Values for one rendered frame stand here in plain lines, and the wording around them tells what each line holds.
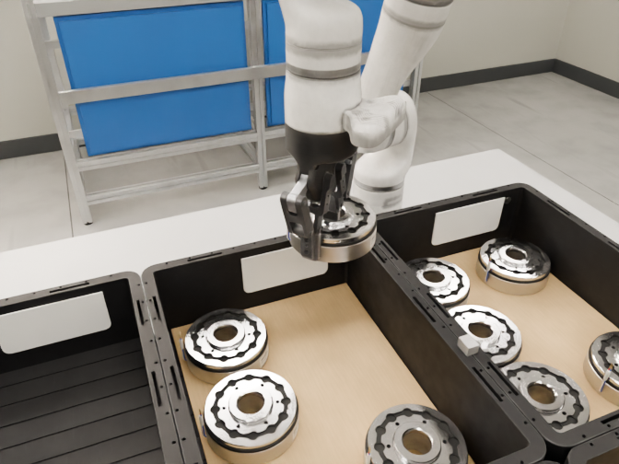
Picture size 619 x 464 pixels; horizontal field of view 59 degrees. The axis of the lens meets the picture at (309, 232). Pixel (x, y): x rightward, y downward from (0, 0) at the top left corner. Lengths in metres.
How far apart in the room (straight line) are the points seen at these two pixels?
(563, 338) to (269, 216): 0.67
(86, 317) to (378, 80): 0.52
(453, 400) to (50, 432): 0.44
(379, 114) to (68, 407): 0.48
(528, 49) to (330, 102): 4.05
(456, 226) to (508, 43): 3.56
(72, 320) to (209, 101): 1.83
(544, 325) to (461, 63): 3.46
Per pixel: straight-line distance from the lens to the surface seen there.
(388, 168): 0.96
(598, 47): 4.48
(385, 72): 0.84
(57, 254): 1.20
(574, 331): 0.82
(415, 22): 0.80
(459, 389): 0.62
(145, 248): 1.15
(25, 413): 0.73
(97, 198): 2.56
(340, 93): 0.51
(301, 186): 0.54
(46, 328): 0.74
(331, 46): 0.49
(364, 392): 0.68
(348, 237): 0.60
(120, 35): 2.33
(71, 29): 2.31
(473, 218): 0.88
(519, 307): 0.83
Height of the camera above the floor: 1.35
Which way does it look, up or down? 34 degrees down
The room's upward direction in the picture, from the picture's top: straight up
